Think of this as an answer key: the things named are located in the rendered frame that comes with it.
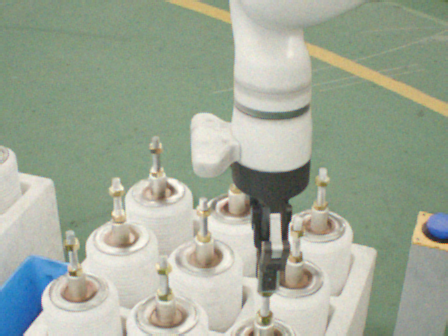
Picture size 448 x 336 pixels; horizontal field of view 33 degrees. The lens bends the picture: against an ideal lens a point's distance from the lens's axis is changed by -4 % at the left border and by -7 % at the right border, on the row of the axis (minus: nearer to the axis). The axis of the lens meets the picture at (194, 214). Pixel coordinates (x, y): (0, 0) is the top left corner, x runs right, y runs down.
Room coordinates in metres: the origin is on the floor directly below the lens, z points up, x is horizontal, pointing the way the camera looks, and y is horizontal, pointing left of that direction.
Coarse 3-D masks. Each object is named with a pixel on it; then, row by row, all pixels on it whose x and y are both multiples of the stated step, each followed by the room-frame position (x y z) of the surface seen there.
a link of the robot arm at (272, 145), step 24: (192, 120) 0.67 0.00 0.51; (216, 120) 0.66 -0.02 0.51; (240, 120) 0.62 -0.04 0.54; (264, 120) 0.60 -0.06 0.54; (288, 120) 0.60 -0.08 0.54; (192, 144) 0.63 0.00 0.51; (216, 144) 0.62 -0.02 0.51; (240, 144) 0.62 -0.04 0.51; (264, 144) 0.60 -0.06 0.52; (288, 144) 0.60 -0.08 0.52; (216, 168) 0.59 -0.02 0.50; (264, 168) 0.60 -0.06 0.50; (288, 168) 0.60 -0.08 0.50
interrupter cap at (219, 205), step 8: (216, 200) 0.92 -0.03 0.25; (224, 200) 0.92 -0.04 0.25; (216, 208) 0.90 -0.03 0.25; (224, 208) 0.90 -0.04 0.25; (248, 208) 0.90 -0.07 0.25; (216, 216) 0.88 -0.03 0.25; (224, 216) 0.88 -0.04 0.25; (232, 216) 0.88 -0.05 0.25; (240, 216) 0.88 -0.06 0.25; (248, 216) 0.88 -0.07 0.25; (232, 224) 0.86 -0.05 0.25; (240, 224) 0.86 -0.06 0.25
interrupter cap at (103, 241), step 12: (108, 228) 0.86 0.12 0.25; (132, 228) 0.86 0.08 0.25; (144, 228) 0.86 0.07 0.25; (96, 240) 0.83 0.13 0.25; (108, 240) 0.84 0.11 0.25; (132, 240) 0.83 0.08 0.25; (144, 240) 0.83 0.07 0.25; (108, 252) 0.80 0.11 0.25; (120, 252) 0.80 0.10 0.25; (132, 252) 0.81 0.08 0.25
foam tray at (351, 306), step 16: (352, 256) 0.88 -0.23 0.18; (368, 256) 0.87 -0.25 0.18; (352, 272) 0.84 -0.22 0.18; (368, 272) 0.84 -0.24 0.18; (352, 288) 0.80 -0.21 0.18; (368, 288) 0.86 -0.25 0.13; (336, 304) 0.77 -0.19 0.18; (352, 304) 0.77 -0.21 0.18; (240, 320) 0.75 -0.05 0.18; (336, 320) 0.74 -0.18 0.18; (352, 320) 0.75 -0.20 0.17
